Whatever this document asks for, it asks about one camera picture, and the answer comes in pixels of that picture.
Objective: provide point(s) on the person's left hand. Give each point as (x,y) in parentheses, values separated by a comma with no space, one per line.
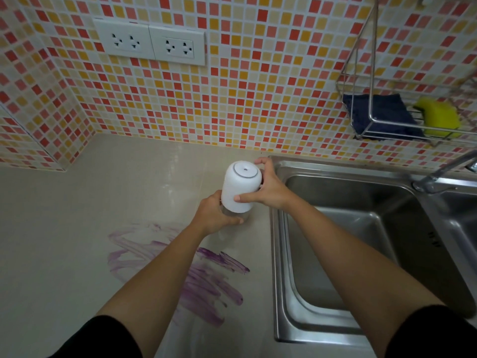
(208,216)

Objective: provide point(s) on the white soap dispenser bottle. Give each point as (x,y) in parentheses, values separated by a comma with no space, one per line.
(240,186)

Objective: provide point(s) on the person's right forearm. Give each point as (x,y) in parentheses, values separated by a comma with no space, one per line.
(350,264)

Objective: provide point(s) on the chrome faucet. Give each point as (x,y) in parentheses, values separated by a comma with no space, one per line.
(439,175)

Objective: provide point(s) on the black sleeve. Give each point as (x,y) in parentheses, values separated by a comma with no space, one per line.
(100,341)
(436,335)

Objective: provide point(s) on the person's left thumb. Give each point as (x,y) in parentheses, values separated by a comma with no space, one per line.
(233,221)

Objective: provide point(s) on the dark blue cloth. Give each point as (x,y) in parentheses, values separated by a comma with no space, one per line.
(387,113)

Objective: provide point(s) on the white wall socket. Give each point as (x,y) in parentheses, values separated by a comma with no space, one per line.
(125,39)
(179,46)

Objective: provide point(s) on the stainless steel sink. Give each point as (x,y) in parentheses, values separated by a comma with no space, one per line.
(346,257)

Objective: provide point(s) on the purple stain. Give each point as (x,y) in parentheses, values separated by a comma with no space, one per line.
(208,283)

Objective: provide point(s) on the person's right thumb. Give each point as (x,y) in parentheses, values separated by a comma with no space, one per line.
(246,198)

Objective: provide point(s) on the yellow sponge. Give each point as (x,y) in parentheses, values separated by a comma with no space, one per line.
(439,115)

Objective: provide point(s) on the black right sleeve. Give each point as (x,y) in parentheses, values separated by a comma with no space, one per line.
(436,335)

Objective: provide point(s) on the black left sleeve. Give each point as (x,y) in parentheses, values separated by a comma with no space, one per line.
(100,341)

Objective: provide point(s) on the person's left forearm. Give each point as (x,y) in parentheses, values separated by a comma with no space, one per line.
(160,283)

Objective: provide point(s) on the person's right hand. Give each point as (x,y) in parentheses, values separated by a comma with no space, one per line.
(274,192)

